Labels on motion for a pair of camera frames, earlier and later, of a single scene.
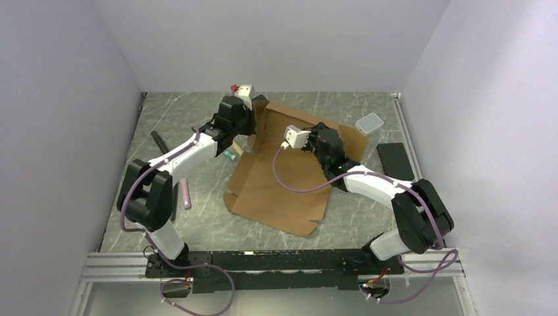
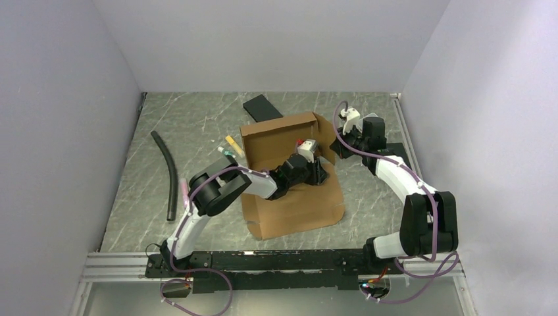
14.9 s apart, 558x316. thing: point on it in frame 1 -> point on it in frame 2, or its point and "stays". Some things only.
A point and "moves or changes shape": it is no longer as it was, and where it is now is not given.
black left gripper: [251, 129] -> [319, 175]
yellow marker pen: [236, 146] stays
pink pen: [185, 193] stays
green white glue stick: [229, 155] stays
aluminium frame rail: [129, 267] stays
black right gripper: [314, 130] -> [339, 147]
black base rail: [271, 270] stays
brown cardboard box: [258, 197] moves or changes shape
